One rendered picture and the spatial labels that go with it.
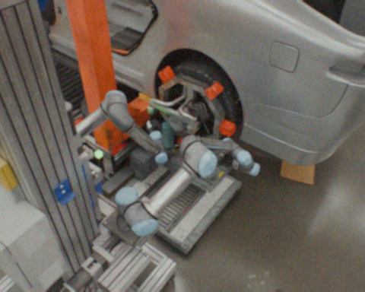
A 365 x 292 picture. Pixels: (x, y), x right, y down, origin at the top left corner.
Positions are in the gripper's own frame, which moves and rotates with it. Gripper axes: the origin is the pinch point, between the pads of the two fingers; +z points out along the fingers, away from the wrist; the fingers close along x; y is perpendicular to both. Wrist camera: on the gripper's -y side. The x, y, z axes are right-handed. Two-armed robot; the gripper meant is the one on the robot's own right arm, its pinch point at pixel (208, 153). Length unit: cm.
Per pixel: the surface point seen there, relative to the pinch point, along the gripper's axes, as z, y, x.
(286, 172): -16, -123, -46
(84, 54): 76, 64, -13
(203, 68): 26, 16, -51
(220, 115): 6.1, -0.3, -27.6
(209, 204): 17, -75, 20
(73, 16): 76, 84, -24
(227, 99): 5.4, 2.9, -39.6
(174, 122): 35.1, 1.7, -12.3
